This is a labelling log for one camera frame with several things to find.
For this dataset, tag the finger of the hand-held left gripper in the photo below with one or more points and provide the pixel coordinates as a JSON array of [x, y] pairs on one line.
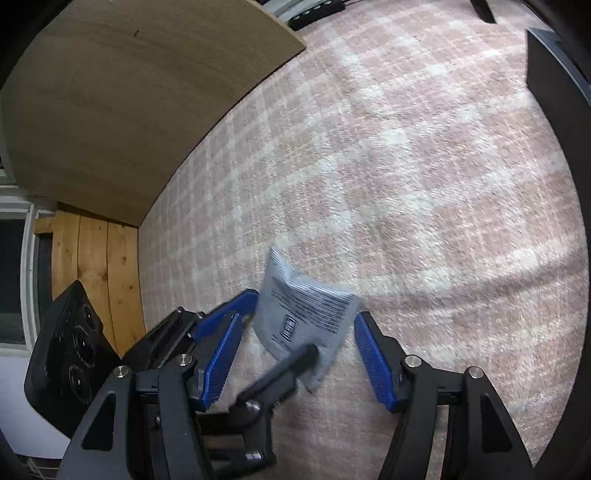
[[286, 369], [231, 304]]

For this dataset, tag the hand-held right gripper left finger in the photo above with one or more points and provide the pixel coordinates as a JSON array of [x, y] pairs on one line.
[[221, 360]]

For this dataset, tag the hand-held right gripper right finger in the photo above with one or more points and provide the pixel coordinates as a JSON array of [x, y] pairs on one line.
[[374, 360]]

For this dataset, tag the grey-white printed packet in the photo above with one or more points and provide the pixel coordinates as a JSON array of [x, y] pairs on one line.
[[300, 300]]

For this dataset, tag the pink plaid blanket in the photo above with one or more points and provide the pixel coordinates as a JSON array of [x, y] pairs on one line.
[[392, 184]]

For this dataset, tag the wooden board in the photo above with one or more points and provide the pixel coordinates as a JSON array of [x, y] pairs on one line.
[[115, 92]]

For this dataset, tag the black power strip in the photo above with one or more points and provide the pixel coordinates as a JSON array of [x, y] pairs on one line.
[[318, 10]]

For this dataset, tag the black furniture leg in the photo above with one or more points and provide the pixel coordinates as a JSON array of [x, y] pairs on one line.
[[482, 9]]

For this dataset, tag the white window frame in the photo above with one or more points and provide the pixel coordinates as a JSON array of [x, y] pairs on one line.
[[18, 198]]

